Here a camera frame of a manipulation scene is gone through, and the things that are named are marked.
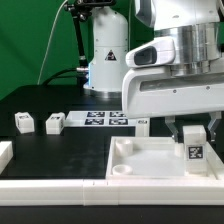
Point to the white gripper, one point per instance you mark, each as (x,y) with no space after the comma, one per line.
(153,92)

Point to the white square tabletop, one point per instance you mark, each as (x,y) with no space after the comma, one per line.
(149,158)

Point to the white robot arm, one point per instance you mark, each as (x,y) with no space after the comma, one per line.
(194,26)

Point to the white U-shaped fence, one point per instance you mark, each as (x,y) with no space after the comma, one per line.
(117,191)

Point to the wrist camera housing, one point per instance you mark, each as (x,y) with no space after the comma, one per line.
(160,51)

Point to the white marker base plate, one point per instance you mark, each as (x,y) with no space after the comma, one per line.
(100,119)

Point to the black camera stand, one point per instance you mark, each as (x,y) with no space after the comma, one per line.
(80,11)

